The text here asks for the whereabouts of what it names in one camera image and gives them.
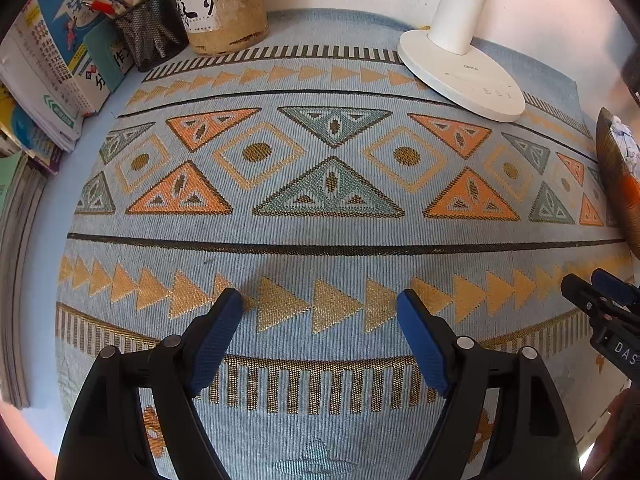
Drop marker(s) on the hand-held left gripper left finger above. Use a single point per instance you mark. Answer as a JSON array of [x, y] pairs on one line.
[[215, 345]]

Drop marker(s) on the amber ribbed glass bowl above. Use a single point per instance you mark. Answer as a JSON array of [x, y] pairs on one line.
[[615, 195]]

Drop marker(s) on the pile of green books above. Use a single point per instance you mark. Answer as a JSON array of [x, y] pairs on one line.
[[20, 260]]

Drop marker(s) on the stack of colourful workbooks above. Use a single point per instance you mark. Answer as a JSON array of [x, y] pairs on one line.
[[55, 60]]

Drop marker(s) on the black monitor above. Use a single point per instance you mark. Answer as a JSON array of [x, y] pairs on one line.
[[634, 80]]

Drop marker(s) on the white desk lamp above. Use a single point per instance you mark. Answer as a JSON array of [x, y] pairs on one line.
[[460, 75]]

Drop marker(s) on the person's right forearm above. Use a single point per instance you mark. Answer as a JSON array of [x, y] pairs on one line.
[[625, 425]]

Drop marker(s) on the blue patterned woven mat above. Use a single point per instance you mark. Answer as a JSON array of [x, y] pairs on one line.
[[320, 240]]

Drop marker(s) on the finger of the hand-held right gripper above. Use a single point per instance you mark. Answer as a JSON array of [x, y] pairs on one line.
[[612, 282], [580, 292]]

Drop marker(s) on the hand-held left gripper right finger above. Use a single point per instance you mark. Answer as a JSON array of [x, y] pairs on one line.
[[425, 345]]

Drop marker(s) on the bamboo pen holder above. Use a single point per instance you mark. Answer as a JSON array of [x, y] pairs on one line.
[[220, 10]]

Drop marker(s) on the black mesh pen holder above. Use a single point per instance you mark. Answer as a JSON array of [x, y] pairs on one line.
[[150, 30]]

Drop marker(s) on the blue-grey paper ball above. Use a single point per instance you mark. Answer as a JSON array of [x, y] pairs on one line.
[[629, 145]]

